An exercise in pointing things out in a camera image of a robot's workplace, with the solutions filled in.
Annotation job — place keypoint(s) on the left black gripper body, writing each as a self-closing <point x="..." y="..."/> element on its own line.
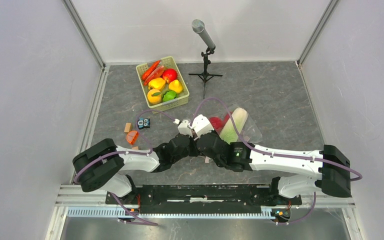
<point x="191" y="150"/>

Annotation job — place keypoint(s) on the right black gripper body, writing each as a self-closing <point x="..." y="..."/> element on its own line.
<point x="213" y="133"/>

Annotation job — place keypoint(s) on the clear zip top bag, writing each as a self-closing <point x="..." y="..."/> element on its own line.
<point x="245" y="125"/>

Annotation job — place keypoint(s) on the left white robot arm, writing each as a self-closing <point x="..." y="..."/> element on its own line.
<point x="99" y="167"/>

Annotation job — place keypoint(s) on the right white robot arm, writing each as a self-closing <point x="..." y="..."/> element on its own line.
<point x="327" y="171"/>

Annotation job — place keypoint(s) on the fake red pepper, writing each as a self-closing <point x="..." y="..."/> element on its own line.
<point x="222" y="125"/>

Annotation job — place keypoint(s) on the fake orange with leaf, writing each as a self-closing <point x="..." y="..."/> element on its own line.
<point x="154" y="96"/>

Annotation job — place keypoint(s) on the fake yellow pear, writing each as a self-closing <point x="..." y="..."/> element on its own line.
<point x="176" y="86"/>

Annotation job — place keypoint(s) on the fake yellow pepper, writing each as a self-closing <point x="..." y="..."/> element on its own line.
<point x="157" y="83"/>

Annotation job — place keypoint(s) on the fake red apple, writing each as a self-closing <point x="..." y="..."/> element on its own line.
<point x="169" y="75"/>

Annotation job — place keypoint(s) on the fake red chili bag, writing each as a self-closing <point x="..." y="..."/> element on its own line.
<point x="157" y="73"/>

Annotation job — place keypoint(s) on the fake carrot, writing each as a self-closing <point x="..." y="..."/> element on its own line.
<point x="146" y="74"/>

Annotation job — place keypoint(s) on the blue owl toy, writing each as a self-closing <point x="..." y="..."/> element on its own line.
<point x="143" y="123"/>

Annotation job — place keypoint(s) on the orange half slice toy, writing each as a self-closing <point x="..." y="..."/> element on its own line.
<point x="132" y="136"/>

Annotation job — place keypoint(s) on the small wooden block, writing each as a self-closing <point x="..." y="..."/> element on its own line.
<point x="127" y="128"/>

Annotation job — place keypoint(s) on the black microphone tripod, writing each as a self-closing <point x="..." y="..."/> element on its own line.
<point x="205" y="76"/>

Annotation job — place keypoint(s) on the green plastic basket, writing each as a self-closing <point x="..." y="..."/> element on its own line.
<point x="181" y="99"/>

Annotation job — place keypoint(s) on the grey microphone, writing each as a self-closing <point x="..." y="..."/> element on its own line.
<point x="198" y="26"/>

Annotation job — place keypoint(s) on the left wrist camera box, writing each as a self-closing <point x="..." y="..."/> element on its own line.
<point x="183" y="127"/>

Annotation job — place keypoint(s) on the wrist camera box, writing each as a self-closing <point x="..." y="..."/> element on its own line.
<point x="201" y="126"/>
<point x="183" y="127"/>

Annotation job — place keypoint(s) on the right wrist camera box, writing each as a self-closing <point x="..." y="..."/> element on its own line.
<point x="201" y="126"/>

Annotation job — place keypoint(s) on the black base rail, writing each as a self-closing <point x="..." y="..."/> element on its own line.
<point x="234" y="200"/>

